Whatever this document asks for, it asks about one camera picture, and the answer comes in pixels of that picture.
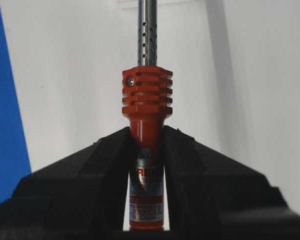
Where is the red handled soldering iron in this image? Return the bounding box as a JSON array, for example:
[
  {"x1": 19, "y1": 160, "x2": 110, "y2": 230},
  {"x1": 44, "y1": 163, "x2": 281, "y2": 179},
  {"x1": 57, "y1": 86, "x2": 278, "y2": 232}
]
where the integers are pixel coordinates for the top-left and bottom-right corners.
[{"x1": 122, "y1": 0, "x2": 173, "y2": 230}]

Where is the blue table cloth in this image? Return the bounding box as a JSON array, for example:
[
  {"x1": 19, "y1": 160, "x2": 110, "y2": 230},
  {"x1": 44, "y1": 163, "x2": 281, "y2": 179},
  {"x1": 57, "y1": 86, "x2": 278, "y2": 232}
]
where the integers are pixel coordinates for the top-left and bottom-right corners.
[{"x1": 0, "y1": 8, "x2": 31, "y2": 203}]

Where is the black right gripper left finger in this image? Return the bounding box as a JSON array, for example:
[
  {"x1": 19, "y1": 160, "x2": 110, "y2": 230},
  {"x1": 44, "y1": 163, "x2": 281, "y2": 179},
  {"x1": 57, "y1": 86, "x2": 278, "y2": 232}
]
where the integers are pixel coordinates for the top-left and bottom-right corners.
[{"x1": 0, "y1": 127, "x2": 136, "y2": 240}]

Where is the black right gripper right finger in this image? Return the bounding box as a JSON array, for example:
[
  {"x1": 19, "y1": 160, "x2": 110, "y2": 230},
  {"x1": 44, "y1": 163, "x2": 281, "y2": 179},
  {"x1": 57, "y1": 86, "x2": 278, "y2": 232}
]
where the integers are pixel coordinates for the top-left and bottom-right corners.
[{"x1": 163, "y1": 126, "x2": 300, "y2": 240}]

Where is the white base board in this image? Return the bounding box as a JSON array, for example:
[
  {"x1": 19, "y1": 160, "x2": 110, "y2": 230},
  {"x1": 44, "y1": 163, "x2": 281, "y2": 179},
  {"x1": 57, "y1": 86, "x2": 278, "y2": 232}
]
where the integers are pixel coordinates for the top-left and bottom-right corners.
[{"x1": 0, "y1": 0, "x2": 300, "y2": 221}]

